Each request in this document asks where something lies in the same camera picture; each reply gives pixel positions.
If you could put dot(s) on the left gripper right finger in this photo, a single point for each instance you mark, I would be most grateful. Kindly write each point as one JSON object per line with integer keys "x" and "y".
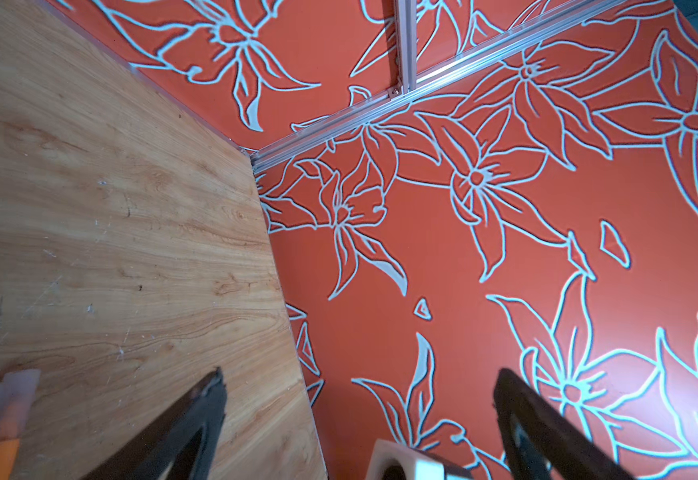
{"x": 540, "y": 443}

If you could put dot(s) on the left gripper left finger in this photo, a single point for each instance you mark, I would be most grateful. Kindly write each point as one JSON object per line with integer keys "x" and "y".
{"x": 180, "y": 443}

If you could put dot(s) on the orange marker pen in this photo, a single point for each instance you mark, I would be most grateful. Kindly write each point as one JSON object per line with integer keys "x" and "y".
{"x": 18, "y": 393}

